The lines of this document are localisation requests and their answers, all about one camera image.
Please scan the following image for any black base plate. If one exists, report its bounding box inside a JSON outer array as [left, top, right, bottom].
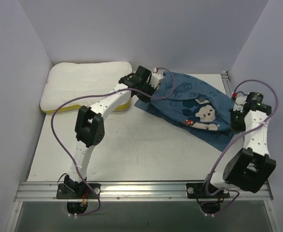
[[56, 183, 98, 200], [186, 182, 230, 200]]

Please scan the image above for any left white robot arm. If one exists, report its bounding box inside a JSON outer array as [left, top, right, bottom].
[[64, 66, 164, 199]]

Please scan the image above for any white pillow with yellow edge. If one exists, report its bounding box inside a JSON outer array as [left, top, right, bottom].
[[40, 61, 132, 114]]

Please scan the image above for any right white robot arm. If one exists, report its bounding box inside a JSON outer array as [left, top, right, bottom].
[[201, 92, 276, 198]]

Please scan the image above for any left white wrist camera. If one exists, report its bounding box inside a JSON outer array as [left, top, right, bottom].
[[150, 72, 164, 88]]

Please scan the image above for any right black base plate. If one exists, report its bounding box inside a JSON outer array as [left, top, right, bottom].
[[186, 182, 230, 200]]

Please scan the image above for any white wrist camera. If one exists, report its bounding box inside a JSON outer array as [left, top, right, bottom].
[[233, 95, 247, 111], [150, 72, 164, 88]]

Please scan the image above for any aluminium front rail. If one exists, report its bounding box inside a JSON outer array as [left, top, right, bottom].
[[14, 181, 274, 203]]

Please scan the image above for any blue cartoon print pillowcase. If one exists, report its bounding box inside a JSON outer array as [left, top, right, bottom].
[[135, 72, 234, 151]]

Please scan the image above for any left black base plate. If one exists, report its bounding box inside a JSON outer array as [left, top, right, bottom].
[[56, 183, 98, 200]]

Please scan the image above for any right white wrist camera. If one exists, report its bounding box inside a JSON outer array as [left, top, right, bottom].
[[233, 95, 247, 111]]

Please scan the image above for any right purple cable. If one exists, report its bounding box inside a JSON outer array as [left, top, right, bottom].
[[200, 79, 279, 215]]

